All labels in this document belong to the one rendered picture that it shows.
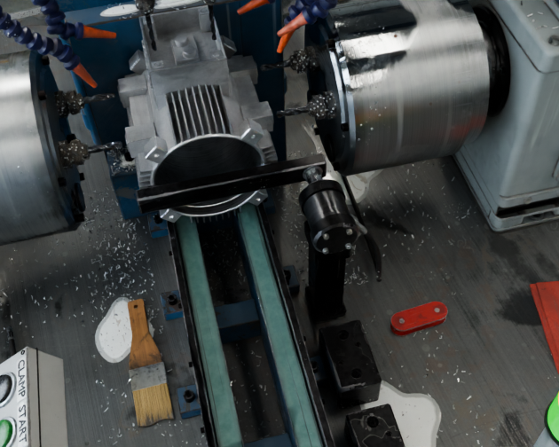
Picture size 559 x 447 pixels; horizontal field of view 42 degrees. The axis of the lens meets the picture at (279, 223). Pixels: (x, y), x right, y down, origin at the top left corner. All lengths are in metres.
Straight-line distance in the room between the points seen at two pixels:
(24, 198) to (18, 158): 0.05
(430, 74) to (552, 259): 0.40
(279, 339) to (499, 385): 0.32
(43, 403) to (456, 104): 0.62
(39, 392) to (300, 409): 0.31
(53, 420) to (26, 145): 0.33
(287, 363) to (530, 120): 0.46
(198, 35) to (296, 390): 0.50
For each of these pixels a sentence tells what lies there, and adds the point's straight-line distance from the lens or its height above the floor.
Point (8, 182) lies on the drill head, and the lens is 0.95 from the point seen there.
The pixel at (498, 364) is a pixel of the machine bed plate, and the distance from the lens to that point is 1.10.
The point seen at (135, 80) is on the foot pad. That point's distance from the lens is 1.06.
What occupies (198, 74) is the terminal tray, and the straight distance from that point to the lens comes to 0.97.
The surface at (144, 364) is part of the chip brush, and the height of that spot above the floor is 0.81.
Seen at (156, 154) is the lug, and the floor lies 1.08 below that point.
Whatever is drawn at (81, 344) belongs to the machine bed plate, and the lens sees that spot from 1.13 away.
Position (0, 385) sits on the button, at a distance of 0.81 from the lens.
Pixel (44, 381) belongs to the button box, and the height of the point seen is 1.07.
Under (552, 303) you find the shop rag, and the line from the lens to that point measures 1.16.
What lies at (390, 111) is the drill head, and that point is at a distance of 0.97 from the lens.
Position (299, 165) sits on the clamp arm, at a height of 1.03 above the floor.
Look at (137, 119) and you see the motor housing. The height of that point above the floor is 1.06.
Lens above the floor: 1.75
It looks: 52 degrees down
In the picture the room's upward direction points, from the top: 3 degrees counter-clockwise
